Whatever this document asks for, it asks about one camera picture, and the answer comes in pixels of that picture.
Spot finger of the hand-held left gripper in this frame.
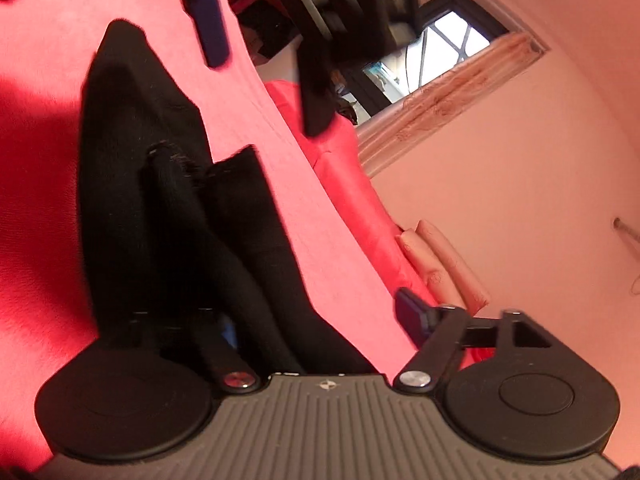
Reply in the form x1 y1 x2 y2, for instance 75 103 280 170
167 0 232 69
297 45 337 137

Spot pink blanket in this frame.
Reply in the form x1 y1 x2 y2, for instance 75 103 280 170
0 0 427 472

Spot metal wall hook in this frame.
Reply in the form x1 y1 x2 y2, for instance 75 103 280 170
612 217 640 247

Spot pink pillow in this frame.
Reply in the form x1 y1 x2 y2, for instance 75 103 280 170
396 229 453 307
416 219 504 312

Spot dark framed window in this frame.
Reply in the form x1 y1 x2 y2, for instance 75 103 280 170
344 0 512 122

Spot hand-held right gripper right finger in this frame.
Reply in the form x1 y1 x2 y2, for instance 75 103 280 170
392 287 554 395

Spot black pants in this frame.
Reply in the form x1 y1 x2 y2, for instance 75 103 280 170
77 20 387 377

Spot row of hanging clothes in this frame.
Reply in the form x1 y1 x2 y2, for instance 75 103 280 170
222 0 307 63

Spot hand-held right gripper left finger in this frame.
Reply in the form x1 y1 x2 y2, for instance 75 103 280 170
97 309 261 395

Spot patterned pink curtain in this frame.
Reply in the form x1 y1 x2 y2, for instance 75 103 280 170
354 32 549 179

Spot red bed sheet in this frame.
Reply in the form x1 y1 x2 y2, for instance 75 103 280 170
264 80 482 367

